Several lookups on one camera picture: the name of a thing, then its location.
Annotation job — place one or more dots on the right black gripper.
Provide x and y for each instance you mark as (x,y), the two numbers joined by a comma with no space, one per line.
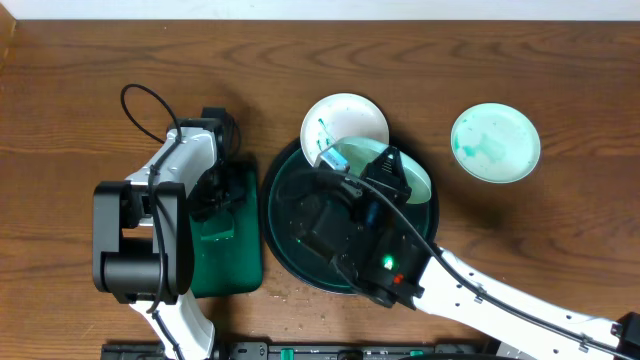
(399,188)

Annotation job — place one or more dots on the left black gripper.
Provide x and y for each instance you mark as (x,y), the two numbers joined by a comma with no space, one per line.
(215,190)

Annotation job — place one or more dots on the mint plate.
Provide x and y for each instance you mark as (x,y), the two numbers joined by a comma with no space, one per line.
(495,143)
(360,151)

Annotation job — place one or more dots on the green scouring sponge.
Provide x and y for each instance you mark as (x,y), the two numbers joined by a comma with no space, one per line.
(217,229)

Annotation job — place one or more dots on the white plate with green streaks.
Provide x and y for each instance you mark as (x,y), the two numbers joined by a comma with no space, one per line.
(338,116)

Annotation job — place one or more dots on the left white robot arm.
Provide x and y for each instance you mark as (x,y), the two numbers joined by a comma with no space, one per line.
(143,251)

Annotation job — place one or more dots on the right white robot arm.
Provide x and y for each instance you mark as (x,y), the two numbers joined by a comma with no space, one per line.
(403,267)

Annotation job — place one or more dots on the round black tray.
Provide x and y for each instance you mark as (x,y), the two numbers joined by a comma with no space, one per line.
(297,259)

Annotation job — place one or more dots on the rectangular green tray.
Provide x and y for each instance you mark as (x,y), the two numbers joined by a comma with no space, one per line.
(234,265)

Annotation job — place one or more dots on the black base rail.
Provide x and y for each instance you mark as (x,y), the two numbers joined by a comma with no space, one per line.
(280,351)

